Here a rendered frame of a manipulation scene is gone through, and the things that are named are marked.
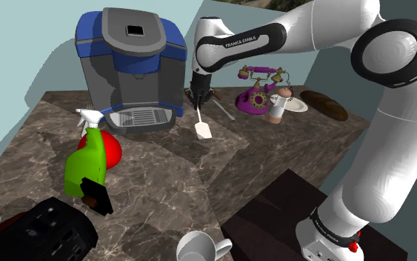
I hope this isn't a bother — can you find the black boxy appliance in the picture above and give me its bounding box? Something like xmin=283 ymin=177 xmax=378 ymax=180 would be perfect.
xmin=0 ymin=196 xmax=99 ymax=261

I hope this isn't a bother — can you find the green spray bottle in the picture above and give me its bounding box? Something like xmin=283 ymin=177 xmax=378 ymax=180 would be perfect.
xmin=64 ymin=107 xmax=108 ymax=198

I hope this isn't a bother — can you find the white and tan pepper mill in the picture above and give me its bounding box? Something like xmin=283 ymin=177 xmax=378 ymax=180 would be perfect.
xmin=268 ymin=87 xmax=292 ymax=125

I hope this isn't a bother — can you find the silver knife with brown handle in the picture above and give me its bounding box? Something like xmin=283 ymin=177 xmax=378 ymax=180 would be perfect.
xmin=210 ymin=92 xmax=236 ymax=122

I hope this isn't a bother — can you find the black brush with brown handle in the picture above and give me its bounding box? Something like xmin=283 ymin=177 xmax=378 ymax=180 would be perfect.
xmin=80 ymin=176 xmax=114 ymax=217

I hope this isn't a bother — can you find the brown bread loaf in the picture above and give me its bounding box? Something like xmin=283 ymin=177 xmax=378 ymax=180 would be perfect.
xmin=298 ymin=90 xmax=350 ymax=122

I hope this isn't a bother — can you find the white plate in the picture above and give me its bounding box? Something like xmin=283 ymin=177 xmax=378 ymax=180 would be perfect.
xmin=270 ymin=96 xmax=309 ymax=113

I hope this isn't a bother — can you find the dark robot stand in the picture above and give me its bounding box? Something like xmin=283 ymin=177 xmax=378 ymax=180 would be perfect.
xmin=220 ymin=168 xmax=410 ymax=261

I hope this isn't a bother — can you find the red ball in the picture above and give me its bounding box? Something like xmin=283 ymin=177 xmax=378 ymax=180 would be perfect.
xmin=76 ymin=129 xmax=124 ymax=171

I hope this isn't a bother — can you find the purple vintage telephone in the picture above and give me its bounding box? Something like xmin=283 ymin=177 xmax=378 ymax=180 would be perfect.
xmin=234 ymin=65 xmax=295 ymax=116

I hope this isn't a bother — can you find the white mug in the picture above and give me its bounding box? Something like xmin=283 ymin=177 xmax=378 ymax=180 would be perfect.
xmin=176 ymin=230 xmax=233 ymax=261

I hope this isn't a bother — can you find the white spatula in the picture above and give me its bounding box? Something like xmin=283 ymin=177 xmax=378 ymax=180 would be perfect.
xmin=194 ymin=105 xmax=213 ymax=140

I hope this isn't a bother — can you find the blue and grey coffee machine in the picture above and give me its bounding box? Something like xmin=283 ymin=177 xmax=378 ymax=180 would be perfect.
xmin=74 ymin=7 xmax=188 ymax=136

